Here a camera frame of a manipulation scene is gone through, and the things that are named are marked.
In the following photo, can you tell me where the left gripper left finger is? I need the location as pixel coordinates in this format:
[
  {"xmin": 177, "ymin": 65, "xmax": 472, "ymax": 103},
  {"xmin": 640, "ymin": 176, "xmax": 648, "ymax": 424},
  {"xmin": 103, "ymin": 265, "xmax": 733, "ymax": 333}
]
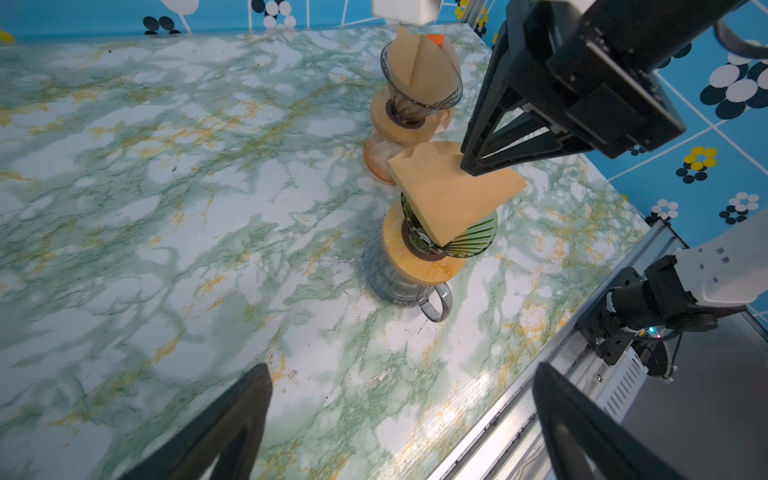
[{"xmin": 122, "ymin": 363, "xmax": 273, "ymax": 479}]

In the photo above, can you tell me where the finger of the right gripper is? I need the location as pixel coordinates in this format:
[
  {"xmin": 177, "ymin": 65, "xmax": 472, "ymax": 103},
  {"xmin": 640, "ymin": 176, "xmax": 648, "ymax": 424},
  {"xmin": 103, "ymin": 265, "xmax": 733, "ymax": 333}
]
[
  {"xmin": 464, "ymin": 112, "xmax": 593, "ymax": 176},
  {"xmin": 461, "ymin": 23, "xmax": 523, "ymax": 174}
]

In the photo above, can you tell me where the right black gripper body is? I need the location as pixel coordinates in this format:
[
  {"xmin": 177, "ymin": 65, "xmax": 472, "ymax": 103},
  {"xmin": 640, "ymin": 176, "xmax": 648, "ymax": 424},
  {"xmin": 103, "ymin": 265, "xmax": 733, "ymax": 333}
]
[{"xmin": 506, "ymin": 1, "xmax": 741, "ymax": 158}]

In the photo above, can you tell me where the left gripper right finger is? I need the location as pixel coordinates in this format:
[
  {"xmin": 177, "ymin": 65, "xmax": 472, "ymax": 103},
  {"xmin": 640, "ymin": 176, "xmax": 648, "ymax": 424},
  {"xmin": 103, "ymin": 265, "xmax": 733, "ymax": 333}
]
[{"xmin": 532, "ymin": 363, "xmax": 683, "ymax": 479}]

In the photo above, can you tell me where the clear grey glass dripper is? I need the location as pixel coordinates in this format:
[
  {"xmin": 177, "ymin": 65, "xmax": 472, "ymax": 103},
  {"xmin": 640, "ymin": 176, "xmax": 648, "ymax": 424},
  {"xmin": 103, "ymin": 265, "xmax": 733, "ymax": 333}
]
[{"xmin": 380, "ymin": 28, "xmax": 463, "ymax": 125}]

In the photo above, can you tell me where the green glass dripper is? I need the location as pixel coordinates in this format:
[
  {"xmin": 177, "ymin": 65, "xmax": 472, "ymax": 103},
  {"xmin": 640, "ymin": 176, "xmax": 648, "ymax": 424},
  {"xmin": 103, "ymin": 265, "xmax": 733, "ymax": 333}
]
[{"xmin": 400, "ymin": 193, "xmax": 498, "ymax": 259}]

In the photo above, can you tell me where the wooden ring holder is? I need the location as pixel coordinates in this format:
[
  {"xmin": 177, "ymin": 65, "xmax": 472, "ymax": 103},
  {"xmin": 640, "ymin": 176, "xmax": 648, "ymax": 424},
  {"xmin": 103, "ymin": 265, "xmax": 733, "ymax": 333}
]
[
  {"xmin": 370, "ymin": 89, "xmax": 456, "ymax": 147},
  {"xmin": 382, "ymin": 204, "xmax": 466, "ymax": 286}
]

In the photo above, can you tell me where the grey glass pitcher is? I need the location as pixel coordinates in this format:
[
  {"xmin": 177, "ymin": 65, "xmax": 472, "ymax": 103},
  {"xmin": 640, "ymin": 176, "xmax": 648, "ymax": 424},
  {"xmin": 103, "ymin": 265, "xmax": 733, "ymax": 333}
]
[{"xmin": 362, "ymin": 236, "xmax": 453, "ymax": 323}]

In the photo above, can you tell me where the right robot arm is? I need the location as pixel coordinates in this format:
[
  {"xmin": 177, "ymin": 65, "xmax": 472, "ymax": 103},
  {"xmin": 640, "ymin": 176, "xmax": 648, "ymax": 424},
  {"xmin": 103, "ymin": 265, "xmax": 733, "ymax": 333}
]
[{"xmin": 461, "ymin": 1, "xmax": 767, "ymax": 332}]

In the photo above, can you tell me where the orange coffee filter box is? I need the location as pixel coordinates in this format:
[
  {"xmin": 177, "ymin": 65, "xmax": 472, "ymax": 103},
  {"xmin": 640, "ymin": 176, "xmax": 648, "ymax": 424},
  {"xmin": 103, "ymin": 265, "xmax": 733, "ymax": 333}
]
[{"xmin": 427, "ymin": 34, "xmax": 445, "ymax": 47}]

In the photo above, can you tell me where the aluminium front rail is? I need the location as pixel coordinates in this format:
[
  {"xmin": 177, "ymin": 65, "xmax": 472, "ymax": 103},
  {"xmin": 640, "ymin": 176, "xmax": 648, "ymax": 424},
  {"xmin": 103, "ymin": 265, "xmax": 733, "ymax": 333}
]
[{"xmin": 431, "ymin": 221, "xmax": 685, "ymax": 479}]

